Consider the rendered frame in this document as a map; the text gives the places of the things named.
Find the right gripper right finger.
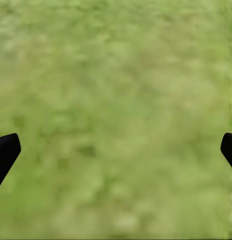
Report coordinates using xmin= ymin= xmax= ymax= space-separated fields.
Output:
xmin=220 ymin=133 xmax=232 ymax=166

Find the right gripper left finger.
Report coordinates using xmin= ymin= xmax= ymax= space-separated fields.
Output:
xmin=0 ymin=133 xmax=21 ymax=185

